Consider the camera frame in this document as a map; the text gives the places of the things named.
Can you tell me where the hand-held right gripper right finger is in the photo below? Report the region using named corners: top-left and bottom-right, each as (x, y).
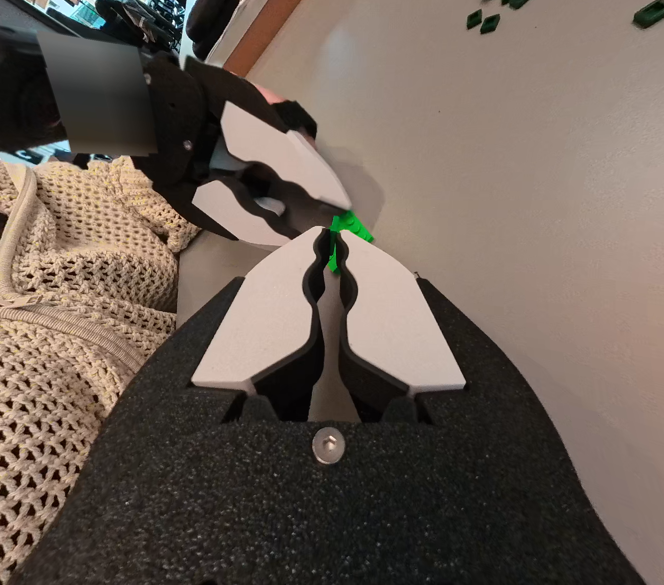
top-left (332, 230), bottom-right (467, 423)

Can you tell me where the person's torso in knit cardigan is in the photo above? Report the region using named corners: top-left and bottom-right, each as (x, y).
top-left (0, 159), bottom-right (179, 585)

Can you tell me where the bright green square lego plate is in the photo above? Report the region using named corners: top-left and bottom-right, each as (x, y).
top-left (332, 212), bottom-right (375, 244)

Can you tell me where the green L-shaped lego tile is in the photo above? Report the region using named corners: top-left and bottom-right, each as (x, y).
top-left (327, 231), bottom-right (347, 275)

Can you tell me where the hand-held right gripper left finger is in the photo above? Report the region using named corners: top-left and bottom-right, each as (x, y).
top-left (191, 226), bottom-right (331, 423)

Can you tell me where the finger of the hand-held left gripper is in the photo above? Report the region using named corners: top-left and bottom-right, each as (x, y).
top-left (191, 176), bottom-right (308, 248)
top-left (220, 100), bottom-right (353, 213)

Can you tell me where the small dark green lego tile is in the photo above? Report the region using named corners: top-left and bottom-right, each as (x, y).
top-left (633, 0), bottom-right (664, 29)

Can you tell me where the person's left forearm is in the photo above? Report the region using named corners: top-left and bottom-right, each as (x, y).
top-left (31, 154), bottom-right (203, 254)

